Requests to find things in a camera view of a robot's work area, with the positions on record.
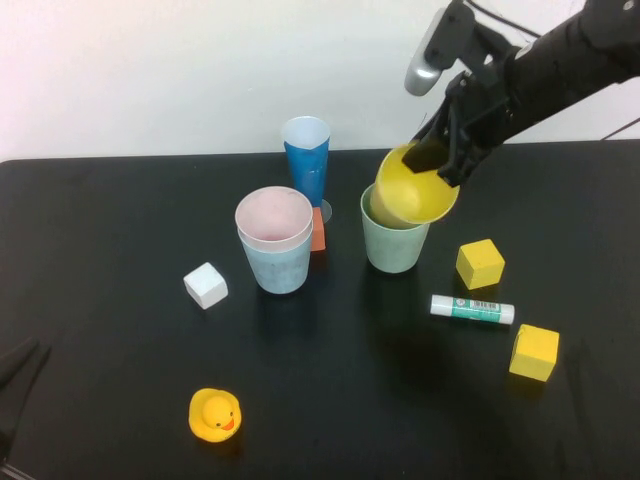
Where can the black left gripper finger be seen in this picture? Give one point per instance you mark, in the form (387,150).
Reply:
(17,362)
(25,395)

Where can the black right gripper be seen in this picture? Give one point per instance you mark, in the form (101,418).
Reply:
(487,102)

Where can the yellow cup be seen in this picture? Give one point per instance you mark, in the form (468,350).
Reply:
(400,200)

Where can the pink cup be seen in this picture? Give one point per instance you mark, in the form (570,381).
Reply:
(272,215)

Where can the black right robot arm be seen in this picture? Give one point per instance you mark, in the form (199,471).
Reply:
(575,60)

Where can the pale green cup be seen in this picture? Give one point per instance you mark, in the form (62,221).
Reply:
(395,247)

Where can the yellow cube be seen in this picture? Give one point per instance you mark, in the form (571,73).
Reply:
(480,264)
(534,352)

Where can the blue cone glass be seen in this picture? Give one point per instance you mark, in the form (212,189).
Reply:
(305,170)

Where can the orange cube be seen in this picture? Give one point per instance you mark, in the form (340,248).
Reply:
(318,232)

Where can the white green glue stick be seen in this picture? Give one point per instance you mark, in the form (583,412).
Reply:
(470,309)

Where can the yellow rubber duck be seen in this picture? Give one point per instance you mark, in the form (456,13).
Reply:
(215,415)

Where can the light blue bowl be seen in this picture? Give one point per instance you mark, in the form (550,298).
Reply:
(277,272)

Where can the white cube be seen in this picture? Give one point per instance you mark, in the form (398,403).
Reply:
(205,286)

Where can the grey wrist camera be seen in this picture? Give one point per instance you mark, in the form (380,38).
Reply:
(432,50)

